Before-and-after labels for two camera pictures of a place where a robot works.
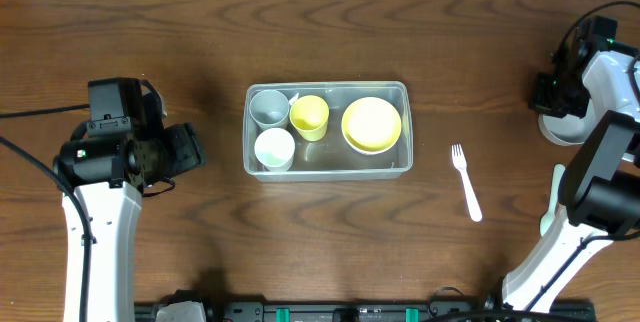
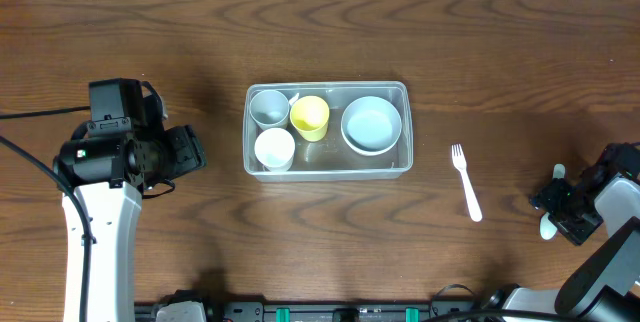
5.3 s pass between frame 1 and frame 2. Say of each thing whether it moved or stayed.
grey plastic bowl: moved
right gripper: moved
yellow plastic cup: stayed
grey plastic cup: stayed
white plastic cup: stayed
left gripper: stayed
